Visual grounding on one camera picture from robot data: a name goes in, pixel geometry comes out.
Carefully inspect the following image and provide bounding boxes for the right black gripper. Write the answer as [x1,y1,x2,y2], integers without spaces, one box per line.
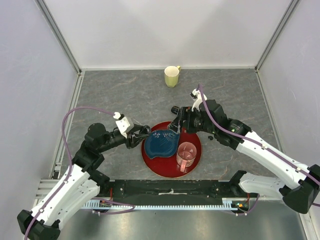
[167,106,217,134]

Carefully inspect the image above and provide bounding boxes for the black earbud case gold rim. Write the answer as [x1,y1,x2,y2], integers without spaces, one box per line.
[170,106,180,115]

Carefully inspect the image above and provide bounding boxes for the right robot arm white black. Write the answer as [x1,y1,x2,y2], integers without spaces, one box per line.
[168,99,320,214]

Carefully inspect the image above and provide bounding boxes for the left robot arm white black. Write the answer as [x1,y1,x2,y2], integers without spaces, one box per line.
[17,123,151,240]

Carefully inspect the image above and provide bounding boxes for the blue leaf-shaped dish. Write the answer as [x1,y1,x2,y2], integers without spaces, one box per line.
[144,129,180,159]

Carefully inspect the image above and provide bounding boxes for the pink glass mug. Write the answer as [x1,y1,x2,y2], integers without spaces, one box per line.
[176,142,197,173]

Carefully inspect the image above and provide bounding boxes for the round red tray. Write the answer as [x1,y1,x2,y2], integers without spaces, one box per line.
[141,121,202,178]

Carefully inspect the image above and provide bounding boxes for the yellow-green ceramic mug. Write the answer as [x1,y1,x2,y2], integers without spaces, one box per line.
[164,65,181,88]

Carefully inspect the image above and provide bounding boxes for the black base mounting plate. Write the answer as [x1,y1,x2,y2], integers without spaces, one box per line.
[97,179,248,206]

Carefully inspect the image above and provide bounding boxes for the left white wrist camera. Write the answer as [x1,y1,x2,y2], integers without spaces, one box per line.
[113,112,134,139]

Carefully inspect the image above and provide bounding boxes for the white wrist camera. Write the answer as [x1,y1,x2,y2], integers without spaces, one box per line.
[190,88,203,112]
[113,112,134,139]

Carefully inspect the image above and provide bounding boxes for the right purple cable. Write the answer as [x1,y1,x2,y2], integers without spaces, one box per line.
[196,83,320,216]

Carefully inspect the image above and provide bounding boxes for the purple cable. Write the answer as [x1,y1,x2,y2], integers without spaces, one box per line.
[196,83,320,216]
[23,106,136,240]

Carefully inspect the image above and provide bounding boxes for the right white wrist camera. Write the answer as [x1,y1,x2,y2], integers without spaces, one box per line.
[190,88,203,112]

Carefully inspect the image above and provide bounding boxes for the slotted cable duct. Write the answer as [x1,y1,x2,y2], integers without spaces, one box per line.
[81,198,250,211]

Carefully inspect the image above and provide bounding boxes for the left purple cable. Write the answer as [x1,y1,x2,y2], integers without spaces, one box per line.
[23,106,136,240]

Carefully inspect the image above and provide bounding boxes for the left aluminium frame post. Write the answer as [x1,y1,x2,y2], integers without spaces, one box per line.
[35,0,82,75]

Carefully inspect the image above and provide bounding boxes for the aluminium frame post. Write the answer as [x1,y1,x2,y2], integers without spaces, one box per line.
[35,0,82,75]
[254,0,300,73]

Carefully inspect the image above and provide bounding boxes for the right aluminium frame post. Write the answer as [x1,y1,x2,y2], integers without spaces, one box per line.
[254,0,300,73]

